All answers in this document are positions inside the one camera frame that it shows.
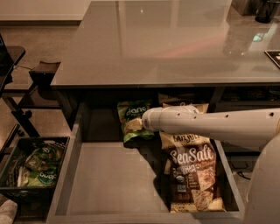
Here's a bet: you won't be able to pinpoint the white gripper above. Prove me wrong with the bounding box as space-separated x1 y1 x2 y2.
125 108 168 131

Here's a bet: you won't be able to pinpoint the green rice chip bag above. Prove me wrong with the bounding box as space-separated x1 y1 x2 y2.
117 100 154 143

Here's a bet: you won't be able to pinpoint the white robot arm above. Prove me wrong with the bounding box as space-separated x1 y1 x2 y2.
126 105 280 224

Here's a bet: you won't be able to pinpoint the front brown sea salt bag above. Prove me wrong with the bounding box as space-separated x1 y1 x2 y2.
159 132 224 213

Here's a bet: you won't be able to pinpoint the brown sea salt bag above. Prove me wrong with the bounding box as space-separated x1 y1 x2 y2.
159 132 224 213
163 102 208 114

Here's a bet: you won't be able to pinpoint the grey open top drawer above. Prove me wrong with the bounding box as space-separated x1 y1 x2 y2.
47 104 244 224

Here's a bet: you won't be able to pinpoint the rear brown sea salt bag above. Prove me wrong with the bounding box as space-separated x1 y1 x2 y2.
163 102 208 114

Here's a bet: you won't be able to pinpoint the green chip bags in crate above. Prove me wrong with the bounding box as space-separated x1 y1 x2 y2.
17 145 63 187

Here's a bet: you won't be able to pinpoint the dark tablet on counter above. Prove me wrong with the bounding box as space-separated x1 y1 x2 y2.
264 50 280 69

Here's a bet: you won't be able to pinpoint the black container on counter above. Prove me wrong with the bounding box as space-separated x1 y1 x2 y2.
255 0 280 24

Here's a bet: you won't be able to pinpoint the dark wooden chair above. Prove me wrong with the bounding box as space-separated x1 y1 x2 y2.
1 45 60 137

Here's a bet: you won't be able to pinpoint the black plastic crate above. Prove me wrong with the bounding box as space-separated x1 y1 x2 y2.
0 136 71 205

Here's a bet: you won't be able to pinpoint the white cloth bottom left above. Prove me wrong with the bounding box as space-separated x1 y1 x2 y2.
0 199 18 224

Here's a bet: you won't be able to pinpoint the black cable on floor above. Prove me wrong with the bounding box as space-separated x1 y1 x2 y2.
236 170 252 180

